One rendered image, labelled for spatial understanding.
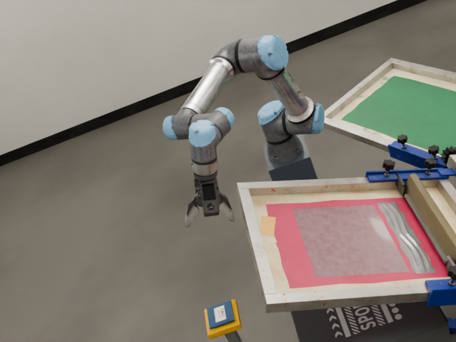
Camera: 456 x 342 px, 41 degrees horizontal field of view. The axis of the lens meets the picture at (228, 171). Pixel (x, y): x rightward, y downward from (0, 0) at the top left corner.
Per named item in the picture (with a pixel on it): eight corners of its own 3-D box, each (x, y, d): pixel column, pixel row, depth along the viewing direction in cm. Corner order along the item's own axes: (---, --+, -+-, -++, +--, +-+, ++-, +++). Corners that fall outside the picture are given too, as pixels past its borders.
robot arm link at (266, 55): (296, 115, 251) (239, 30, 209) (330, 113, 243) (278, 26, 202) (290, 140, 246) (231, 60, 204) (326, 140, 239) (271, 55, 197)
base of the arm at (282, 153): (266, 147, 263) (258, 129, 258) (299, 136, 261) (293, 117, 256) (271, 167, 251) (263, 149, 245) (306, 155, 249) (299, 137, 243)
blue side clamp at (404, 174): (367, 194, 225) (370, 178, 221) (362, 186, 229) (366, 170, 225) (444, 190, 229) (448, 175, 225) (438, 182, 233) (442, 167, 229)
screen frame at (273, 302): (265, 313, 173) (267, 304, 171) (236, 191, 221) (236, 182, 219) (522, 294, 184) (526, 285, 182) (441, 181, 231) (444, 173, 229)
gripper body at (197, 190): (218, 191, 192) (216, 159, 185) (221, 207, 185) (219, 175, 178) (194, 193, 191) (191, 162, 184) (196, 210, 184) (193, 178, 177)
